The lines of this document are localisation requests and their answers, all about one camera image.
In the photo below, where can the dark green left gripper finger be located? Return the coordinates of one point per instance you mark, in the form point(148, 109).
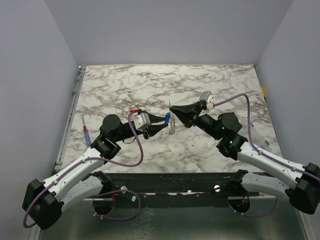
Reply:
point(155, 119)
point(157, 128)

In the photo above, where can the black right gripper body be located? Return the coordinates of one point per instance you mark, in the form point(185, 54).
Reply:
point(194, 116)

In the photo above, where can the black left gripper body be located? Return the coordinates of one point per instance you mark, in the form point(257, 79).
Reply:
point(145, 133)

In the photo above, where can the blue capped key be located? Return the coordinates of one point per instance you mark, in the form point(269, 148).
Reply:
point(167, 118)

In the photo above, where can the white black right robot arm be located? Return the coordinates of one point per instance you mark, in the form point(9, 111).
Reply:
point(299, 183)

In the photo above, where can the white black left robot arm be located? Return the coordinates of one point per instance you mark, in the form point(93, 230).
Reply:
point(45, 201)

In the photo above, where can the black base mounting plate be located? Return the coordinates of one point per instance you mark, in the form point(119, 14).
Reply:
point(168, 190)

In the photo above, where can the clear plastic storage box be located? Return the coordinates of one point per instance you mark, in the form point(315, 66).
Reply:
point(258, 139)

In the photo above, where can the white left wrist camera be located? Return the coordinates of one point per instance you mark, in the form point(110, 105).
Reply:
point(141, 120)

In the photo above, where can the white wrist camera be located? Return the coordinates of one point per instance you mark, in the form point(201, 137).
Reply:
point(141, 120)
point(207, 101)

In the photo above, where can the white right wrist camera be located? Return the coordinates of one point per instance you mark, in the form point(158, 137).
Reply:
point(207, 101)

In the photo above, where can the blue red handled screwdriver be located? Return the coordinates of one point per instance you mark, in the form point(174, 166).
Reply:
point(86, 133)

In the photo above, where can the left side metal rail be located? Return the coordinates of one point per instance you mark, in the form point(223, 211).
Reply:
point(75, 96)

